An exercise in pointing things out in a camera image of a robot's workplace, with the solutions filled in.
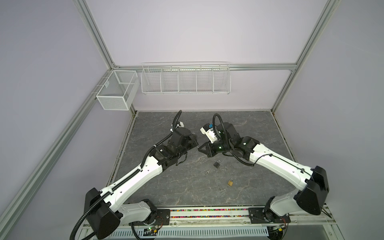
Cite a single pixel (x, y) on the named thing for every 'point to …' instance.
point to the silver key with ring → (207, 172)
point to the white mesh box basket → (119, 91)
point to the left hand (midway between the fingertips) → (197, 138)
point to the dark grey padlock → (217, 164)
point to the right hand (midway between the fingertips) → (198, 150)
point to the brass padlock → (230, 182)
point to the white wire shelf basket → (186, 77)
